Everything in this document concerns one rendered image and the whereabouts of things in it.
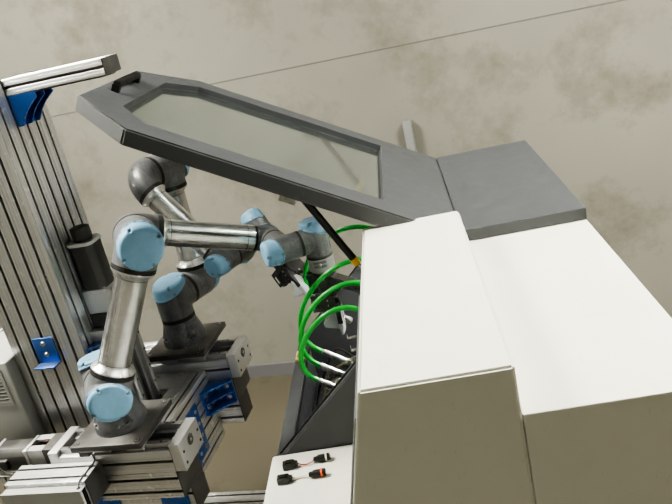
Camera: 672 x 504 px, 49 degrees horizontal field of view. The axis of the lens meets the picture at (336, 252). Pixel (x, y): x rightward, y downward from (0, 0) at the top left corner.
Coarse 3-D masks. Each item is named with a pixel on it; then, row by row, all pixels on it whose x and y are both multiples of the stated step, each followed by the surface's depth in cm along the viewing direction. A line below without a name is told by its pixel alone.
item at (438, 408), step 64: (384, 256) 149; (448, 256) 142; (384, 320) 122; (448, 320) 117; (384, 384) 104; (448, 384) 102; (512, 384) 102; (384, 448) 107; (448, 448) 106; (512, 448) 106
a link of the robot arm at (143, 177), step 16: (144, 160) 239; (128, 176) 238; (144, 176) 235; (160, 176) 240; (144, 192) 233; (160, 192) 235; (160, 208) 234; (176, 208) 234; (208, 256) 231; (224, 256) 231; (240, 256) 236; (208, 272) 232; (224, 272) 231
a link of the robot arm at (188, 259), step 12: (156, 156) 242; (168, 168) 243; (180, 168) 247; (168, 180) 244; (180, 180) 247; (168, 192) 246; (180, 192) 249; (180, 204) 250; (180, 252) 256; (192, 252) 256; (180, 264) 258; (192, 264) 256; (192, 276) 256; (204, 276) 259; (204, 288) 259
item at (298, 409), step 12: (300, 372) 237; (312, 372) 250; (300, 384) 230; (312, 384) 246; (300, 396) 223; (312, 396) 242; (288, 408) 218; (300, 408) 218; (288, 420) 212; (300, 420) 216; (288, 432) 206
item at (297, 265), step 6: (282, 264) 230; (288, 264) 228; (294, 264) 230; (300, 264) 231; (276, 270) 231; (282, 270) 230; (294, 270) 228; (300, 270) 230; (276, 276) 233; (282, 276) 231; (276, 282) 232; (282, 282) 231; (288, 282) 233
